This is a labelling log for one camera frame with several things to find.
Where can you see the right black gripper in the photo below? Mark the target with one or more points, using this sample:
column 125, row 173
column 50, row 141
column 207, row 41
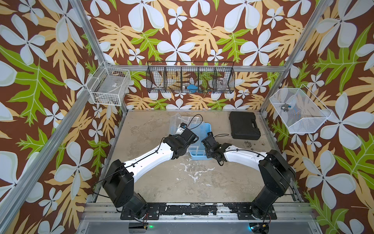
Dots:
column 208, row 155

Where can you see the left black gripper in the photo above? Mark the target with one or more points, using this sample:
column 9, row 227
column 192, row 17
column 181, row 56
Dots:
column 172, row 137

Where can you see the black plastic tool case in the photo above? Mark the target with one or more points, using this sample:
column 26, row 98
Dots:
column 243, row 126

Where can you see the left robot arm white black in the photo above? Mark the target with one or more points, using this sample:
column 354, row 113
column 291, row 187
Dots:
column 121, row 176

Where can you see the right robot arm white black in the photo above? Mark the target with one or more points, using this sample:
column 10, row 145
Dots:
column 276, row 173

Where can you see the blue item in black basket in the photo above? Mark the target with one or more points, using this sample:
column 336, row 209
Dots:
column 192, row 88

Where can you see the small metal item in basket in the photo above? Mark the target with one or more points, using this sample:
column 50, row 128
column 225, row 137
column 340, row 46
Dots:
column 285, row 107

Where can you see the white mesh basket right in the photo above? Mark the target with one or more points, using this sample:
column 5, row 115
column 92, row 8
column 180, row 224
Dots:
column 307, row 113

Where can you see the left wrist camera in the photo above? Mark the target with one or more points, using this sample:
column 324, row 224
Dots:
column 181, row 128

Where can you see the black wire mesh basket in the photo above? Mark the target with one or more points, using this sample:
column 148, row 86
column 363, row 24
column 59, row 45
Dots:
column 174, row 77

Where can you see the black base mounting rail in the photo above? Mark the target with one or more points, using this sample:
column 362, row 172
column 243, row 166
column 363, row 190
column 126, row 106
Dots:
column 243, row 210

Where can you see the white wire basket left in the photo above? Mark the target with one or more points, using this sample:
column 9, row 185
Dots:
column 108, row 85

